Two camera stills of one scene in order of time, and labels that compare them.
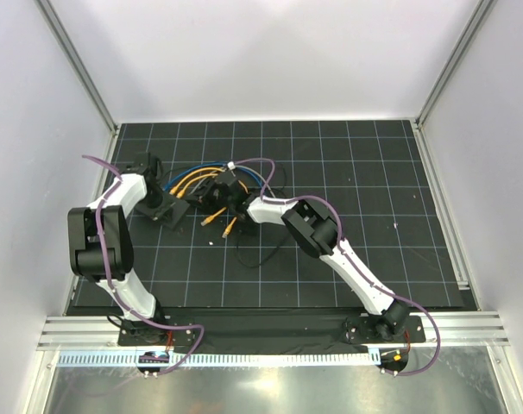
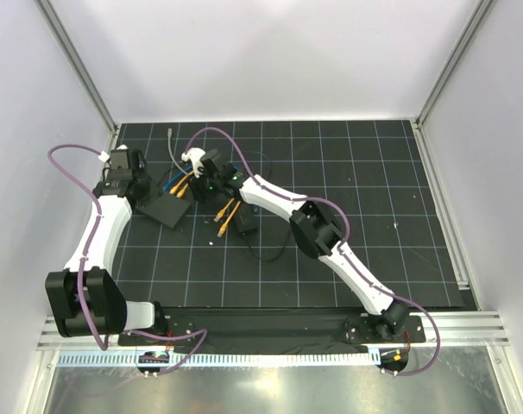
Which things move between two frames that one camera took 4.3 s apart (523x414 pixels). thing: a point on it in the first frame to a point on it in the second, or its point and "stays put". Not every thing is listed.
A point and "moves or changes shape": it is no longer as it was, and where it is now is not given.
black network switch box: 168,214 stays put
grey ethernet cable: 236,166 moves or changes shape
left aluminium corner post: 78,65 stays put
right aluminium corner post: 477,17 stays put
